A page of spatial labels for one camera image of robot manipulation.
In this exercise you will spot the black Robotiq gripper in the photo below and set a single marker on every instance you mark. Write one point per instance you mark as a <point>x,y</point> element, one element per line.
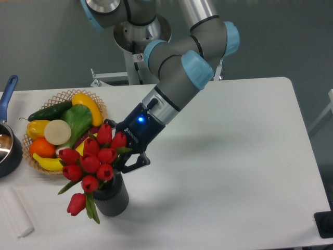
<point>140,128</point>

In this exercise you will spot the red tulip bouquet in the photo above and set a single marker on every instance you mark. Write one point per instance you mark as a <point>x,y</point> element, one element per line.
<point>102,154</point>

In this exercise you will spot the dark grey ribbed vase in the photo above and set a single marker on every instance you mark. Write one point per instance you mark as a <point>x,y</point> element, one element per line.
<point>113,198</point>

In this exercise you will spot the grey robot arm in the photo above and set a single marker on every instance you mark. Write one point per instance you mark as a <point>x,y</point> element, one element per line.
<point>182,67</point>

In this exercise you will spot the purple eggplant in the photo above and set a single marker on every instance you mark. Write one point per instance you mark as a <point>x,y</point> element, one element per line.
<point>92,130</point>

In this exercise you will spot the green leafy vegetable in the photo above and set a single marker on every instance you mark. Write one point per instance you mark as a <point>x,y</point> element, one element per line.
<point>79,118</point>

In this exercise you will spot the yellow squash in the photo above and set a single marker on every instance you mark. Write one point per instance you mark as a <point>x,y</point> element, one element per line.
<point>84,99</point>

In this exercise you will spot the white round onion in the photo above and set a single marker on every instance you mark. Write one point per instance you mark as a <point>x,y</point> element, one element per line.
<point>57,132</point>

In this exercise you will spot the woven wicker basket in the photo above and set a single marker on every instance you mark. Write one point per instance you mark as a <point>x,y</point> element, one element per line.
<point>58,98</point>

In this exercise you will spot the yellow banana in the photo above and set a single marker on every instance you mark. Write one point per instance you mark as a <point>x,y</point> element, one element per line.
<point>53,164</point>

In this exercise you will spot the green cucumber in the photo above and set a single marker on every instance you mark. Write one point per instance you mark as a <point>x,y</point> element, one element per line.
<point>49,113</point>

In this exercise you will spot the orange fruit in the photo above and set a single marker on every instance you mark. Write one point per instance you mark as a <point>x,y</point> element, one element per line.
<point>43,148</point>

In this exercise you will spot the yellow bell pepper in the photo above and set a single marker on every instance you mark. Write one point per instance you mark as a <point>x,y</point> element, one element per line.
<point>35,129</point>

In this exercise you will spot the white rolled cloth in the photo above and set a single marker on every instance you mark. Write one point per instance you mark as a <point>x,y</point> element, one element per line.
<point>16,213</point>

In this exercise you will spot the black device at table edge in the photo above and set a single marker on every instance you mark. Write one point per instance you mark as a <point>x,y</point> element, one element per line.
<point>324,224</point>

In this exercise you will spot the dark pot with blue handle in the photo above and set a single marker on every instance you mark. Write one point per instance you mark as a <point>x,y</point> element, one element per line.
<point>11,149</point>

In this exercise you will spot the white furniture frame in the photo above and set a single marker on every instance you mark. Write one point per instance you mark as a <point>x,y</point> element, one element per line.
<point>322,118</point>

